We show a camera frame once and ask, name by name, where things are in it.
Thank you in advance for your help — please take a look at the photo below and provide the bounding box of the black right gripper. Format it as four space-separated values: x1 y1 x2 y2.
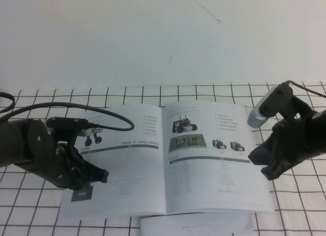
248 109 319 181

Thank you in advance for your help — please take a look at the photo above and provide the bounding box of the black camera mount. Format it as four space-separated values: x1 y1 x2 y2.
45 117 90 145
259 81 313 119

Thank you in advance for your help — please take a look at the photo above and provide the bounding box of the white booklet with web address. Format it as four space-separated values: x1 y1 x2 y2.
139 212 255 236

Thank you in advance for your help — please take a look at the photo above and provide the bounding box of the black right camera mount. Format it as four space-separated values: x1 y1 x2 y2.
259 81 313 119

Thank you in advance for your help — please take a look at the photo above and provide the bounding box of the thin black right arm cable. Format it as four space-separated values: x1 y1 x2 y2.
286 80 326 99

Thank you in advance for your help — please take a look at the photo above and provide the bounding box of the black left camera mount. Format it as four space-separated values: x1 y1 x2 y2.
45 117 90 145

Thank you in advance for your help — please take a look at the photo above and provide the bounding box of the white black-checked tablecloth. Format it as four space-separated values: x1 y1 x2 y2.
0 82 326 236

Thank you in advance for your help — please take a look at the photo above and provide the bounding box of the black cable loop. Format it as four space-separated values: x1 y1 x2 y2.
0 92 15 113

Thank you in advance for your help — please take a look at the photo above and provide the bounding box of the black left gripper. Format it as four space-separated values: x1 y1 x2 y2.
43 141 110 191

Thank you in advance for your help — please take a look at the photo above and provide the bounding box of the white robot catalogue book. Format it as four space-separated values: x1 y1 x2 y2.
56 102 276 223

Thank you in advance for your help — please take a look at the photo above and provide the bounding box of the black left camera cable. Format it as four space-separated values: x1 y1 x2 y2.
0 102 135 132

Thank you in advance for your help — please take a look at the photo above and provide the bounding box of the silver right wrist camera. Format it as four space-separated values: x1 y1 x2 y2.
247 86 278 129

